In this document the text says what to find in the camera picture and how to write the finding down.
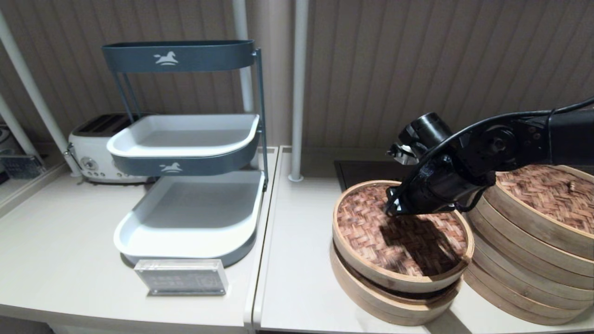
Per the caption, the small woven bamboo steamer lid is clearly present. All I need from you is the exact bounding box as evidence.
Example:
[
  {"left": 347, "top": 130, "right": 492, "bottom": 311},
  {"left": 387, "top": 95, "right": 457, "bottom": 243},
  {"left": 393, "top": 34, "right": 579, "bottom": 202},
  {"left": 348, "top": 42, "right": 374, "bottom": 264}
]
[{"left": 332, "top": 180, "right": 475, "bottom": 294}]

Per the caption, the large bamboo steamer basket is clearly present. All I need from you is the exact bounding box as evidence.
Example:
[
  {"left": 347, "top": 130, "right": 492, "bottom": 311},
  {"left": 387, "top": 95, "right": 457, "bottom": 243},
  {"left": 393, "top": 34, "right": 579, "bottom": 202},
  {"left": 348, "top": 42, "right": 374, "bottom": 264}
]
[
  {"left": 455, "top": 223, "right": 594, "bottom": 325},
  {"left": 463, "top": 204, "right": 594, "bottom": 290}
]

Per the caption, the small bamboo steamer basket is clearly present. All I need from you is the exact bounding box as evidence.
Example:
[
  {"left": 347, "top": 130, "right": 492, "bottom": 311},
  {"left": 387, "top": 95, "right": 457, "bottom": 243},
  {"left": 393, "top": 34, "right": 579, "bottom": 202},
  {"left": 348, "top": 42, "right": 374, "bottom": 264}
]
[{"left": 330, "top": 241, "right": 462, "bottom": 326}]

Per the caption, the black induction cooktop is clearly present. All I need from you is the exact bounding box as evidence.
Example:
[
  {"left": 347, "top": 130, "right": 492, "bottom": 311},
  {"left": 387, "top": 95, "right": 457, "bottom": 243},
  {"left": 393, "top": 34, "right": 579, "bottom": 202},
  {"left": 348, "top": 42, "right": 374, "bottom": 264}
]
[{"left": 334, "top": 161, "right": 409, "bottom": 192}]

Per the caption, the white metal shelf pole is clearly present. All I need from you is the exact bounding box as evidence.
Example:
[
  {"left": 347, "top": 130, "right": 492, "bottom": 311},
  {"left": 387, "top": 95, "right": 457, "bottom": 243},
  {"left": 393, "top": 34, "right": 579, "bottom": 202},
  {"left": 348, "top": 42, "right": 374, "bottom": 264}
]
[
  {"left": 288, "top": 0, "right": 309, "bottom": 182},
  {"left": 0, "top": 8, "right": 83, "bottom": 178},
  {"left": 0, "top": 94, "right": 40, "bottom": 157},
  {"left": 231, "top": 0, "right": 255, "bottom": 116}
]

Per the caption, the three-tier blue tray rack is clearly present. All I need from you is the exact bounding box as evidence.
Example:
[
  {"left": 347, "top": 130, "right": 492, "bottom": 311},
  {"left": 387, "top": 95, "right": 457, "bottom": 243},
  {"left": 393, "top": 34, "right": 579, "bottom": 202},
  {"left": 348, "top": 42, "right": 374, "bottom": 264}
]
[{"left": 113, "top": 47, "right": 270, "bottom": 192}]

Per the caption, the white-lined blue rack tray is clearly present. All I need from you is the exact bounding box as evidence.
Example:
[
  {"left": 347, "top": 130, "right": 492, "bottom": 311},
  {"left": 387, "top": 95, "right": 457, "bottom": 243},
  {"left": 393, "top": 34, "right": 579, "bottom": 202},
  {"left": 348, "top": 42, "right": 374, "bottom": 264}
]
[
  {"left": 114, "top": 170, "right": 266, "bottom": 267},
  {"left": 107, "top": 114, "right": 260, "bottom": 177}
]

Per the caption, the clear acrylic warning sign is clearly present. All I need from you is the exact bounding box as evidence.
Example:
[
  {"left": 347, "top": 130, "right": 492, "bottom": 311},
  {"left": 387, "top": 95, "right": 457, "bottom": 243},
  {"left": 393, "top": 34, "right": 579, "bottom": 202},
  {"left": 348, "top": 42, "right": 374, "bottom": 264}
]
[{"left": 135, "top": 259, "right": 229, "bottom": 296}]

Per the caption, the dark blue horse-logo rack tier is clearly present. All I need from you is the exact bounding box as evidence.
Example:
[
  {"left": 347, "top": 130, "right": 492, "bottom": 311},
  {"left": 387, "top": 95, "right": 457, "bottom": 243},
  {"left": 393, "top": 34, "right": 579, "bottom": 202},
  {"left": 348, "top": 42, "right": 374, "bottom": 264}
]
[{"left": 102, "top": 40, "right": 256, "bottom": 74}]

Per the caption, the white retro toaster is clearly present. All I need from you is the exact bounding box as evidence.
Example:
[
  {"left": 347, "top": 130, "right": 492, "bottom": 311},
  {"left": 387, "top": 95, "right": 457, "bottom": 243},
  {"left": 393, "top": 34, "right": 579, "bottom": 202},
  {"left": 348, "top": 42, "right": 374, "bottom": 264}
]
[{"left": 68, "top": 113, "right": 154, "bottom": 184}]

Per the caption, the small grey sign block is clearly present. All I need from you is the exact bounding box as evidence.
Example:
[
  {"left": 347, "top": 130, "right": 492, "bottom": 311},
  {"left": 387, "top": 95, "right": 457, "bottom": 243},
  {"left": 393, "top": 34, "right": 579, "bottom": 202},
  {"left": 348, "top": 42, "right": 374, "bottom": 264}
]
[{"left": 0, "top": 154, "right": 45, "bottom": 180}]

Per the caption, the black cylindrical wrist camera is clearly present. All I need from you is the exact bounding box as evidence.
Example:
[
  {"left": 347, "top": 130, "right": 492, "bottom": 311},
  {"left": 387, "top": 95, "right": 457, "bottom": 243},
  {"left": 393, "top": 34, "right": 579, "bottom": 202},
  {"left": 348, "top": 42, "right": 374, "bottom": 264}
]
[{"left": 387, "top": 112, "right": 453, "bottom": 165}]

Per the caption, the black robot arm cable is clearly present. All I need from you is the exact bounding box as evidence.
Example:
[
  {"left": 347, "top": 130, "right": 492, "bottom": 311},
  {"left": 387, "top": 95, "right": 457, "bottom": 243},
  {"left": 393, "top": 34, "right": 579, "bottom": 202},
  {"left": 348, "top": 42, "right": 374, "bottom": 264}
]
[{"left": 394, "top": 95, "right": 594, "bottom": 205}]

